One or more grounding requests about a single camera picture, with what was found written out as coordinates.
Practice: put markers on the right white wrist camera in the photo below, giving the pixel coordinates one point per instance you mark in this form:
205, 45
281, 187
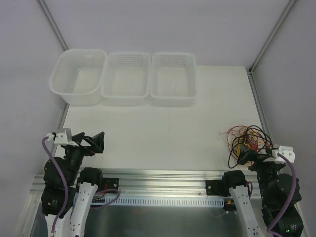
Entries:
286, 151

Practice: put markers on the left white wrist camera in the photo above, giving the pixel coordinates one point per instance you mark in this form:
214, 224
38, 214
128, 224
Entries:
62, 137

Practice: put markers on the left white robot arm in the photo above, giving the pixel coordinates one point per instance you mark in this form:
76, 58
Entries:
69, 191

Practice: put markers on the white mesh basket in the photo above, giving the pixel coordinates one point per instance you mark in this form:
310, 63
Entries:
126, 82
173, 79

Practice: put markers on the middle white mesh basket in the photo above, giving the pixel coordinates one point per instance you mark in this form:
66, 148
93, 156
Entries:
126, 82

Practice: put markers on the left aluminium frame post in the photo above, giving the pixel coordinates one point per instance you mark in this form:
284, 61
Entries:
52, 23

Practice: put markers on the left white solid basket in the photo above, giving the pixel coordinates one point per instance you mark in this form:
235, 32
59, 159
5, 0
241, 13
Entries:
78, 75

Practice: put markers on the aluminium mounting rail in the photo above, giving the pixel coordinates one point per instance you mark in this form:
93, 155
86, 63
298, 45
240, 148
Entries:
162, 183

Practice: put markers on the right white mesh basket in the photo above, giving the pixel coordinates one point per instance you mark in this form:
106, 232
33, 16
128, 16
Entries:
173, 79

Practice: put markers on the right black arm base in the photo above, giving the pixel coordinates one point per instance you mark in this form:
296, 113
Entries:
215, 188

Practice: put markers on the aluminium frame post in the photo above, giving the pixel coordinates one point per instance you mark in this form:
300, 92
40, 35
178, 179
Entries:
264, 49
52, 23

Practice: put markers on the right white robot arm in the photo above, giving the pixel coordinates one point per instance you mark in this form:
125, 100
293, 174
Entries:
279, 190

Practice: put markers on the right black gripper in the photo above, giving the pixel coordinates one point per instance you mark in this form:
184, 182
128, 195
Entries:
258, 157

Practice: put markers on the right aluminium frame post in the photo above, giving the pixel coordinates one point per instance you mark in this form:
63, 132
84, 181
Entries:
264, 49

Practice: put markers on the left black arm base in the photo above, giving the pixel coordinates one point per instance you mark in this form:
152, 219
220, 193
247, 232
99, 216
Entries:
110, 185

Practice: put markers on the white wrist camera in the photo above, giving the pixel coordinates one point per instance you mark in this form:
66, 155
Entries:
286, 151
62, 137

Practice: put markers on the white slotted cable duct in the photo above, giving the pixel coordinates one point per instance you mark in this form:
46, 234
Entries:
213, 202

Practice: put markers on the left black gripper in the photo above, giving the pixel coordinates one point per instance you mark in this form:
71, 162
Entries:
80, 144

